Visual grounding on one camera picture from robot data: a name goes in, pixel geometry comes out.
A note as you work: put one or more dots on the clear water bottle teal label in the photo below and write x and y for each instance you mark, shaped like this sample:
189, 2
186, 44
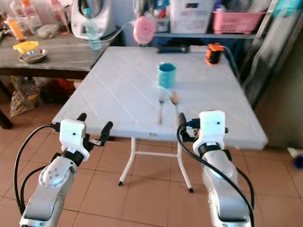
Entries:
92, 32

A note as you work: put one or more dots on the white kitchen appliance with display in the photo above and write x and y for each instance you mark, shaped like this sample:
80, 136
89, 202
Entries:
109, 23

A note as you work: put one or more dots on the pink round appliance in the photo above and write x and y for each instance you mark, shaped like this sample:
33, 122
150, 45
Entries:
144, 30

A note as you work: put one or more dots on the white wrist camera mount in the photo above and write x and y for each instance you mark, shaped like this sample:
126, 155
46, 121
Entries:
72, 135
210, 126

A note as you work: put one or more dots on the metal fork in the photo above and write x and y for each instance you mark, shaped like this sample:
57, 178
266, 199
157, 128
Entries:
161, 109

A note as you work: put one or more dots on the clear plastic bottle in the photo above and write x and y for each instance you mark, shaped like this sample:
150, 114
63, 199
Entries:
29, 13

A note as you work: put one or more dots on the metal spoon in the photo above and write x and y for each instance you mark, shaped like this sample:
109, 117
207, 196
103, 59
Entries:
174, 98

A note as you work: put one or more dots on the yellow plastic bowl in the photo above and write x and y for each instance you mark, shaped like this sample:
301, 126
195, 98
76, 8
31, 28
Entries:
24, 47

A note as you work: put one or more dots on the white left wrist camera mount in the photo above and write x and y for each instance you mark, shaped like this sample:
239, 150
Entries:
72, 135

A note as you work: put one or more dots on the clear pinkish bottle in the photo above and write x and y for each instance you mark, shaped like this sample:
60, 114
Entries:
57, 15

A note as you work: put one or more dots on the clear plastic food container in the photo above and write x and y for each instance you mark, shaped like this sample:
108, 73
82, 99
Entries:
47, 31

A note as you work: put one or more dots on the white plastic basket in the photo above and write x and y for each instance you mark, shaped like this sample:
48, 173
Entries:
191, 19

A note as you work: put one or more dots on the stainless steel bowl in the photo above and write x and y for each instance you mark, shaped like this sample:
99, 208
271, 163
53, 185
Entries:
33, 57

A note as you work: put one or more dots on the teal cup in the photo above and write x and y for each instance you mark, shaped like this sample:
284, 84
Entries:
166, 75

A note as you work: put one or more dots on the white folding table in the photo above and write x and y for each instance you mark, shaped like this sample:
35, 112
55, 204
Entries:
123, 90

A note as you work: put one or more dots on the grey wooden side table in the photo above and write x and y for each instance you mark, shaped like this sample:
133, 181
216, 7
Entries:
71, 59

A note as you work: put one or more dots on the pink plastic basket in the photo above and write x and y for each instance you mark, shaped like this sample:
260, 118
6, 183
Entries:
239, 22

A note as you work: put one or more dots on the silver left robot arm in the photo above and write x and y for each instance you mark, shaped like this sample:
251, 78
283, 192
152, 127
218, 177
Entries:
49, 189

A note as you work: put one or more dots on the orange bottle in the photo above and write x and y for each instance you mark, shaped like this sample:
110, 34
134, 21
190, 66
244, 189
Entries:
16, 30

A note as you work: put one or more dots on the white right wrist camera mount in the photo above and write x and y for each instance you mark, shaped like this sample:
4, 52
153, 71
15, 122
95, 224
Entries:
210, 126

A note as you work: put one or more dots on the long black bar device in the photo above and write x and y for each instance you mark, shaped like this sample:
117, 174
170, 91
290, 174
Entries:
174, 48

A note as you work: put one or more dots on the orange black device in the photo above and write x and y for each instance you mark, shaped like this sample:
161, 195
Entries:
214, 54

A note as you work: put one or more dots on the snack bag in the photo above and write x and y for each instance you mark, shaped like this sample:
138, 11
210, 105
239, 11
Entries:
22, 98

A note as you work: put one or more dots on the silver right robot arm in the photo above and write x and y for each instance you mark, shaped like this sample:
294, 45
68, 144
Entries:
225, 194

